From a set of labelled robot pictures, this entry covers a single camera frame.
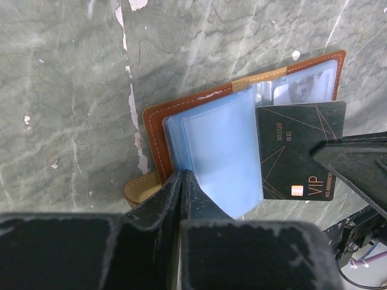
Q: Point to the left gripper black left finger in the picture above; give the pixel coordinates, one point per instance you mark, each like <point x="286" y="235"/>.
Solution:
<point x="134" y="250"/>

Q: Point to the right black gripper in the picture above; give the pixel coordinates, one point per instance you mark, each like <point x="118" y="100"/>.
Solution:
<point x="360" y="162"/>

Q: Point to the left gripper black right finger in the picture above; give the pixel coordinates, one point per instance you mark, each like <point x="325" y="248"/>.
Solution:
<point x="218" y="252"/>

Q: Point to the black VIP credit card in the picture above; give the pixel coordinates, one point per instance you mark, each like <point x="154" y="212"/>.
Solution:
<point x="287" y="134"/>

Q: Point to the silver VIP credit card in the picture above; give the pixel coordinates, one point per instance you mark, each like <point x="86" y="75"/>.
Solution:
<point x="316" y="86"/>

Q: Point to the brown leather card holder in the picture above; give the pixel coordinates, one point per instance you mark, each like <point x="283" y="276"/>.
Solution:
<point x="214" y="134"/>

